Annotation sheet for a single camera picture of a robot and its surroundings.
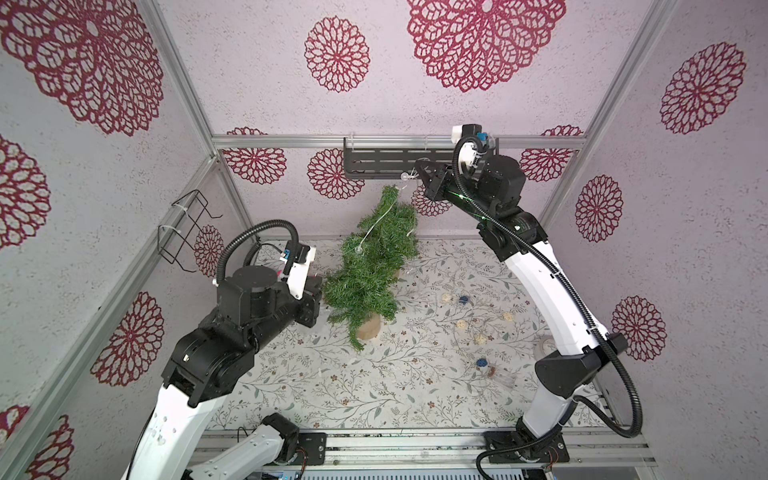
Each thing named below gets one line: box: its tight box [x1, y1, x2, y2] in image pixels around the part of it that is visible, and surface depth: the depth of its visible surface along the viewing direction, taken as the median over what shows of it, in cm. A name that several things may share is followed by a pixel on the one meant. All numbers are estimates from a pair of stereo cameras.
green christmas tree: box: [324, 186, 419, 352], surface depth 81 cm
